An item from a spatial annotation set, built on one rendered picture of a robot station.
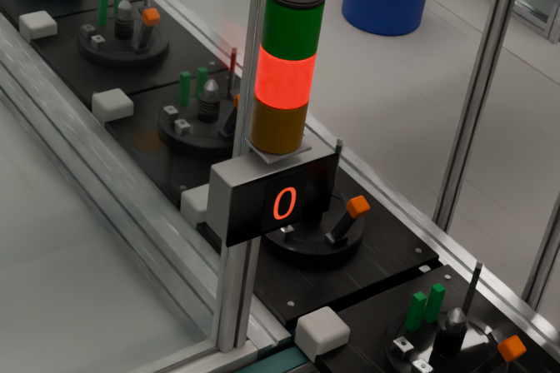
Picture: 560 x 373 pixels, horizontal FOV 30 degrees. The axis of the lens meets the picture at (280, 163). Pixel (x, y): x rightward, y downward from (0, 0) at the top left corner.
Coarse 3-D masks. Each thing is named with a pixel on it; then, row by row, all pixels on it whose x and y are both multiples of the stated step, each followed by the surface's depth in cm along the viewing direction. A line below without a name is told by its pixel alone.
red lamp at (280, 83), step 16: (272, 64) 90; (288, 64) 89; (304, 64) 90; (256, 80) 93; (272, 80) 91; (288, 80) 90; (304, 80) 91; (272, 96) 92; (288, 96) 91; (304, 96) 92
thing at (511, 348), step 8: (496, 336) 108; (504, 336) 108; (512, 336) 107; (496, 344) 108; (504, 344) 106; (512, 344) 106; (520, 344) 106; (496, 352) 108; (504, 352) 107; (512, 352) 106; (520, 352) 106; (488, 360) 109; (496, 360) 108; (504, 360) 107; (512, 360) 107; (480, 368) 111; (488, 368) 110; (496, 368) 109
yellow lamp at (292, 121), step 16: (256, 96) 94; (256, 112) 94; (272, 112) 93; (288, 112) 93; (304, 112) 94; (256, 128) 95; (272, 128) 94; (288, 128) 94; (256, 144) 95; (272, 144) 95; (288, 144) 95
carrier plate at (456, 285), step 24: (408, 288) 126; (456, 288) 127; (336, 312) 121; (360, 312) 122; (384, 312) 122; (480, 312) 124; (360, 336) 119; (528, 336) 122; (336, 360) 115; (360, 360) 116; (528, 360) 119; (552, 360) 119
